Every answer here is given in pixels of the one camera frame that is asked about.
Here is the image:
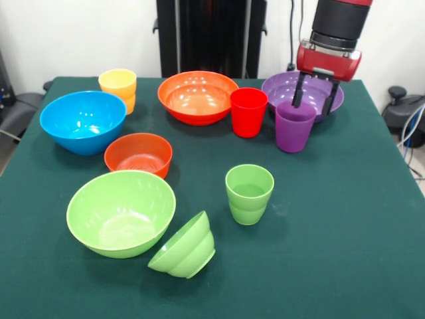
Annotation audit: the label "large green bowl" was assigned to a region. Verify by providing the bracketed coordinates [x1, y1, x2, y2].
[66, 169, 177, 259]

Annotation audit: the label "dark green tablecloth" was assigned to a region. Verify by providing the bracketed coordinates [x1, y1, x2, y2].
[0, 76, 425, 319]

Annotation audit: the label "red cup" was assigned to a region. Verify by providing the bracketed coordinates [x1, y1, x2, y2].
[230, 87, 269, 139]

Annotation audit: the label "yellow cup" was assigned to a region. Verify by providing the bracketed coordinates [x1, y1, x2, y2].
[98, 68, 137, 116]

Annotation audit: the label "green cup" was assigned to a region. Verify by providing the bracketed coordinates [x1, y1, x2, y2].
[224, 163, 276, 226]

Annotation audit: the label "large orange bowl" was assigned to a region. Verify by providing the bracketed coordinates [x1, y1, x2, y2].
[157, 70, 240, 126]

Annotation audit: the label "large purple bowl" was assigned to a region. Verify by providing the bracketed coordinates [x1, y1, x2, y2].
[260, 71, 345, 124]

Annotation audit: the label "black wall cable with plug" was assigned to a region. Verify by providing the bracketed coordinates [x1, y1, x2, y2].
[286, 0, 297, 72]

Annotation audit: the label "blue bowl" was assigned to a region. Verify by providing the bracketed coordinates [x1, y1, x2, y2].
[39, 90, 128, 156]

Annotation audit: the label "small green bowl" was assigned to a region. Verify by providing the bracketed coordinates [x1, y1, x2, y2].
[147, 210, 216, 280]

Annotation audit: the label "blue and white cables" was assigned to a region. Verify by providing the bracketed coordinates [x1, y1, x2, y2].
[396, 106, 425, 180]

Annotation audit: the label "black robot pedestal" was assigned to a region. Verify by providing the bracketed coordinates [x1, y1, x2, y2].
[152, 0, 268, 79]

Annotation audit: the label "black machine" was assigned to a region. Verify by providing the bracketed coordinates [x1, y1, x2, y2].
[0, 46, 16, 110]

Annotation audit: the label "purple cup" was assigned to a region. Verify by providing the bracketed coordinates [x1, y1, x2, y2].
[274, 100, 317, 154]

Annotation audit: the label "small orange bowl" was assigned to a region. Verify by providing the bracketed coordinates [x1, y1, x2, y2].
[103, 132, 173, 179]

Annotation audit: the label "thin black wall cable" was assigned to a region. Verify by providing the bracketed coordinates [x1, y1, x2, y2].
[298, 0, 306, 43]

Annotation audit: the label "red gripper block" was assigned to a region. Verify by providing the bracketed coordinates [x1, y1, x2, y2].
[291, 39, 363, 116]

